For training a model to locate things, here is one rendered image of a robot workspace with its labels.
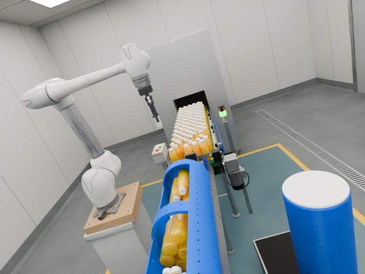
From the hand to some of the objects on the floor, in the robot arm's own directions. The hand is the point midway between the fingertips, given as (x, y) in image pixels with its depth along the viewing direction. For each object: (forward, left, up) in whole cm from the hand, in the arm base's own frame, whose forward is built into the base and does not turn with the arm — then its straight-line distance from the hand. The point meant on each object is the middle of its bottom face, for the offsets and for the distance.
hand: (158, 121), depth 123 cm
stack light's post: (+25, +78, -158) cm, 178 cm away
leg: (+2, +30, -154) cm, 157 cm away
